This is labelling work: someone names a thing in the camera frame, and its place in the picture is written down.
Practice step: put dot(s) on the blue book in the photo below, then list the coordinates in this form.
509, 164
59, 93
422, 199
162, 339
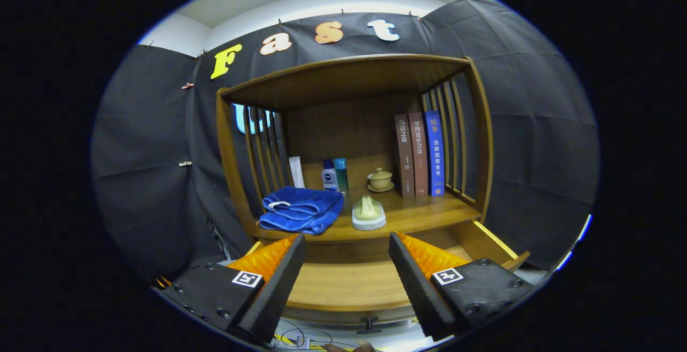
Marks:
434, 153

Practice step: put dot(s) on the black backdrop cloth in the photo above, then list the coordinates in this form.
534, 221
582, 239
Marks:
536, 153

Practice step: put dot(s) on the white tube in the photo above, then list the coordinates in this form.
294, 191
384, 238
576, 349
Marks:
296, 172

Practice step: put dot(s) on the beige lidded teacup with saucer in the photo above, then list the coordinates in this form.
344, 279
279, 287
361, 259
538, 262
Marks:
380, 181

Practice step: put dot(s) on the teal bottle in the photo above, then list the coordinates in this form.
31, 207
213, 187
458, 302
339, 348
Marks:
341, 175

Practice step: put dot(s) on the white bottle with blue cap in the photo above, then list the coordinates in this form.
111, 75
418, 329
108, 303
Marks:
329, 179

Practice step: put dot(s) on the reddish brown book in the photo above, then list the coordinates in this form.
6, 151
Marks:
418, 156

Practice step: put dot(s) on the wooden countertop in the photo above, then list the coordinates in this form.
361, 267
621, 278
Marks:
424, 215

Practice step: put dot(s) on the wooden cabinet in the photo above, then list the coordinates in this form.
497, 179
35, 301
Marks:
343, 81

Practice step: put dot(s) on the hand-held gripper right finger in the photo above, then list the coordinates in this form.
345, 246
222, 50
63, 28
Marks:
416, 287

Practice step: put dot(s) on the wooden drawer with black knob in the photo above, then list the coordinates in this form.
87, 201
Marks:
349, 287

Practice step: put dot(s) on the blue folded towel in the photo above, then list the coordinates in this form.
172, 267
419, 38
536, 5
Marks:
300, 210

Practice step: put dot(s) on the pale green scrub brush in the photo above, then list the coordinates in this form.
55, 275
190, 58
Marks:
368, 212

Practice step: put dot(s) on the dark brown book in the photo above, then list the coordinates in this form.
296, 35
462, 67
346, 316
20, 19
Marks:
404, 159

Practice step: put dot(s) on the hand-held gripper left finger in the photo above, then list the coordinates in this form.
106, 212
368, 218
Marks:
279, 293

